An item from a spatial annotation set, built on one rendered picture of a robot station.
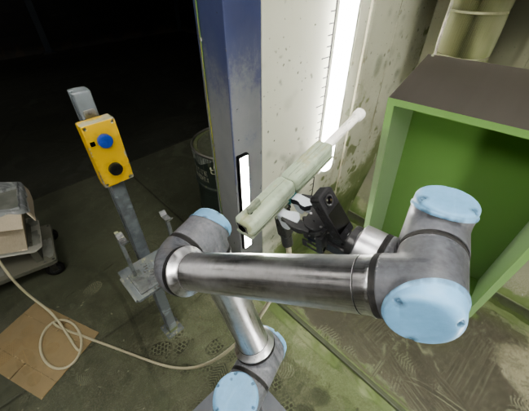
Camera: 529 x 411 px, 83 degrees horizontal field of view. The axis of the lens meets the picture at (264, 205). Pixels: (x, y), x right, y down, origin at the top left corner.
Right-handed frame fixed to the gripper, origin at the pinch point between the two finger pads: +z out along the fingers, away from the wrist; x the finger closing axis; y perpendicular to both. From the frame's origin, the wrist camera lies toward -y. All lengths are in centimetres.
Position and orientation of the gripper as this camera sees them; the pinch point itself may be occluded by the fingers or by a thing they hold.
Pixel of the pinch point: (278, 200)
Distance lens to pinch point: 69.8
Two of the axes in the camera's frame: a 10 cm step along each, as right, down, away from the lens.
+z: -7.7, -3.9, 5.1
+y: 1.6, 6.5, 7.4
